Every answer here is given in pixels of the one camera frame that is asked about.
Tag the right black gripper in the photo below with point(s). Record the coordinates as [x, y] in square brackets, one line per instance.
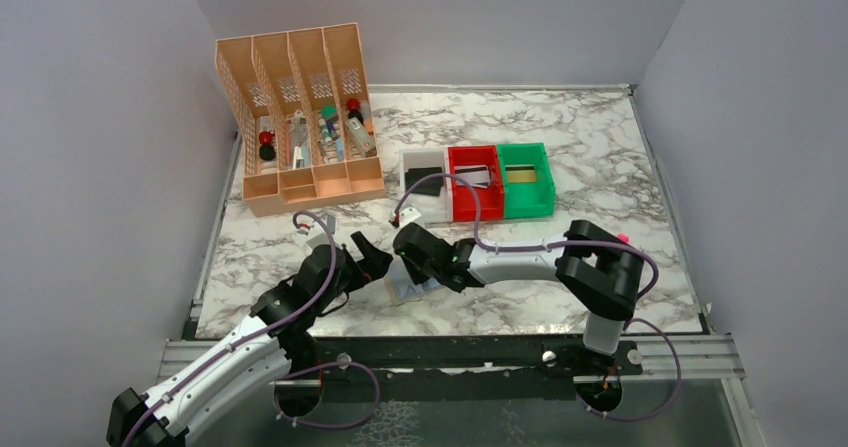
[420, 277]

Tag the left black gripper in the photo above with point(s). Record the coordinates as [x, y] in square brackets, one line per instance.
[373, 266]

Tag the beige card holder wallet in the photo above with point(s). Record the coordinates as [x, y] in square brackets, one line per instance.
[401, 288]

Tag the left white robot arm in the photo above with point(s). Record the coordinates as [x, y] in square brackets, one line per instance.
[272, 342]

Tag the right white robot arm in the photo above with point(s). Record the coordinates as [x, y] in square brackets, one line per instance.
[605, 273]

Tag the black cards in white bin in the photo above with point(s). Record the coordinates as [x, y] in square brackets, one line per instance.
[424, 181]

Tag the silver card in red bin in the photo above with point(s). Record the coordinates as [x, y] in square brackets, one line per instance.
[479, 176]

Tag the gold card in green bin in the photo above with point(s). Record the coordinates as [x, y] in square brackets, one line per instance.
[519, 174]

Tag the white plastic bin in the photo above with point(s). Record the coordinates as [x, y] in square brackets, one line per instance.
[433, 199]

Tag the green plastic bin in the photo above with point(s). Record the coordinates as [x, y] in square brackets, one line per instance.
[527, 200]

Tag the white box in organizer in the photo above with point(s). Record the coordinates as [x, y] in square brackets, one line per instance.
[361, 139]

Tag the silver items in organizer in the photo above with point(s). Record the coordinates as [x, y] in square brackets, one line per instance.
[299, 151]

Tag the red capped black bottle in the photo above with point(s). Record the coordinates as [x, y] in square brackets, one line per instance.
[266, 150]

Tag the green capped tube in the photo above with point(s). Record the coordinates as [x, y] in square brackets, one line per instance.
[330, 134]

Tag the red black small bottle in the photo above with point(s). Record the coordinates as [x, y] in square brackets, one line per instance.
[353, 107]

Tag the peach desk file organizer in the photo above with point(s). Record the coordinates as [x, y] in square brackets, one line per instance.
[301, 100]

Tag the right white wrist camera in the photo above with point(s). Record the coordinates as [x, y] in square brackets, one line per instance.
[404, 216]

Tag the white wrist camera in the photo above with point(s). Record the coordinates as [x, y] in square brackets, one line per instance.
[404, 216]
[315, 234]

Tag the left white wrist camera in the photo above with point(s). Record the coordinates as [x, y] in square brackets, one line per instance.
[315, 234]

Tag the black metal base rail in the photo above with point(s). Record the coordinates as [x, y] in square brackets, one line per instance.
[449, 368]

